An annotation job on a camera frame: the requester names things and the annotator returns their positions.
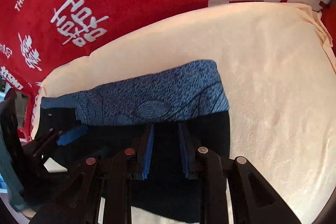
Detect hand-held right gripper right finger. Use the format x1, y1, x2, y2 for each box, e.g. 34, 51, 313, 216
178, 122, 302, 224

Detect black pants with blue trim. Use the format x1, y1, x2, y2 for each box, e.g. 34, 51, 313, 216
30, 59, 231, 223

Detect cream bed sheet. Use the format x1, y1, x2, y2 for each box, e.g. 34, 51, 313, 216
29, 2, 336, 224

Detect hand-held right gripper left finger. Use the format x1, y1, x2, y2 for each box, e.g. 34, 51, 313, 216
29, 124, 155, 224

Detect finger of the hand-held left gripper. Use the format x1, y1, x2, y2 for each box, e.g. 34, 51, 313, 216
33, 128, 63, 157
56, 124, 90, 147

